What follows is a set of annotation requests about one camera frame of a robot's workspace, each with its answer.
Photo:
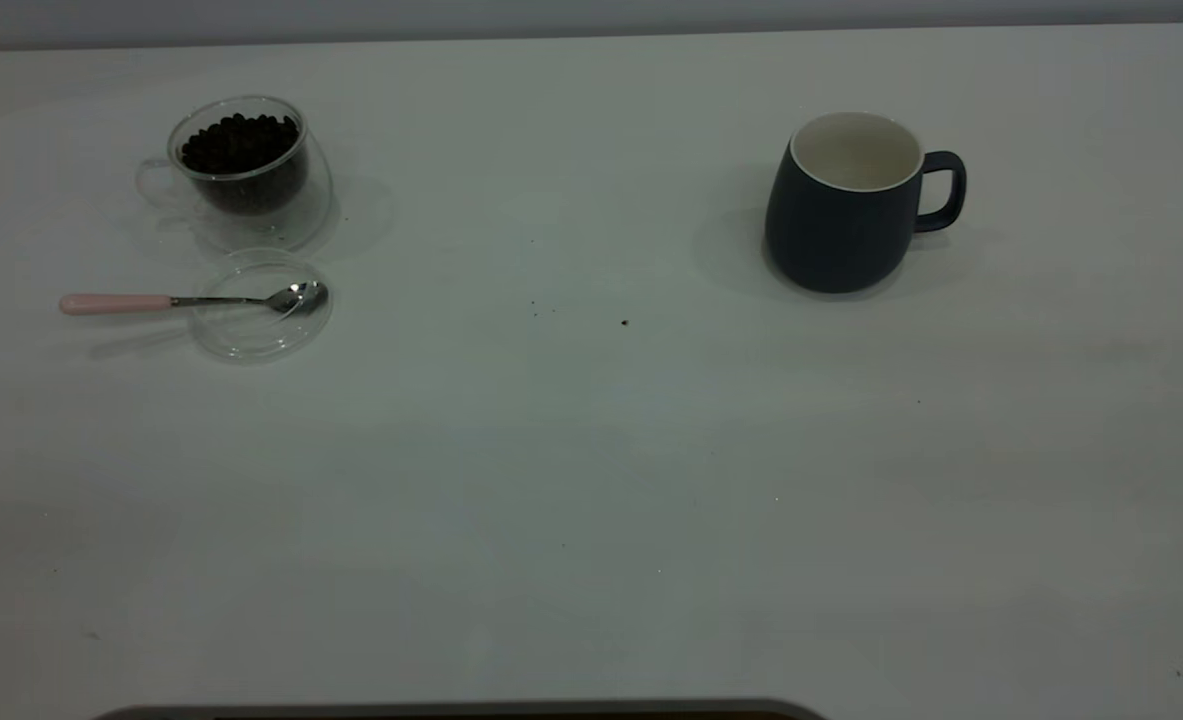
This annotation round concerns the dark grey ceramic mug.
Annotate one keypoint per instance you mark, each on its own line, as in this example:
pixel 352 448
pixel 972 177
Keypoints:
pixel 831 235

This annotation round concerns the clear glass cup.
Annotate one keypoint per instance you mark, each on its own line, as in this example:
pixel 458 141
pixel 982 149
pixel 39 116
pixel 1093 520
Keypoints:
pixel 281 225

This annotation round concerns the clear glass lid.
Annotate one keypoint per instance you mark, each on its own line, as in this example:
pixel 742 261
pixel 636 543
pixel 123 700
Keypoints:
pixel 251 335

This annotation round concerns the dark coffee beans pile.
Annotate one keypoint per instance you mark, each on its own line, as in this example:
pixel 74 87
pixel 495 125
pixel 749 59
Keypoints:
pixel 241 150

